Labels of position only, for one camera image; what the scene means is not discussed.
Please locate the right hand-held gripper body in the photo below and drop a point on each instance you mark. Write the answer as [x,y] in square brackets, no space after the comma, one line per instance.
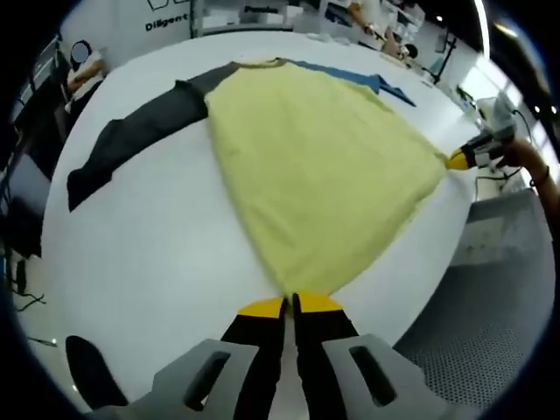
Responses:
[494,120]

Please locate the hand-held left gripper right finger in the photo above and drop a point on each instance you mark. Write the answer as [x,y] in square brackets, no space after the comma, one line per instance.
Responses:
[332,372]

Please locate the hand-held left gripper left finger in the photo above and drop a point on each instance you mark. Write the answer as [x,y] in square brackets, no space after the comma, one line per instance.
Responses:
[245,372]

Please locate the yellow garment with contrast sleeves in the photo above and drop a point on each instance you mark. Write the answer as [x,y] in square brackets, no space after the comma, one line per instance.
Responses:
[315,166]

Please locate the person's right hand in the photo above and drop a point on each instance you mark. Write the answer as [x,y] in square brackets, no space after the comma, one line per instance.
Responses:
[514,155]

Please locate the black tripod stand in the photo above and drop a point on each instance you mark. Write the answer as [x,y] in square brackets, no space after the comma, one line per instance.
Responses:
[444,57]

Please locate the grey mesh office chair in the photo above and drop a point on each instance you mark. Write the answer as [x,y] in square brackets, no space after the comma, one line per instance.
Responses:
[472,306]

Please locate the black oval device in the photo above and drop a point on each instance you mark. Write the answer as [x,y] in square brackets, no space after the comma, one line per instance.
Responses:
[92,372]

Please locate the grey storage shelf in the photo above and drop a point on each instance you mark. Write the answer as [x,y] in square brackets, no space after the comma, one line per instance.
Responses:
[262,27]

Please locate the white pillar with logo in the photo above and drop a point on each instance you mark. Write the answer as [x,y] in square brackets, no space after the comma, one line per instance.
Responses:
[131,39]

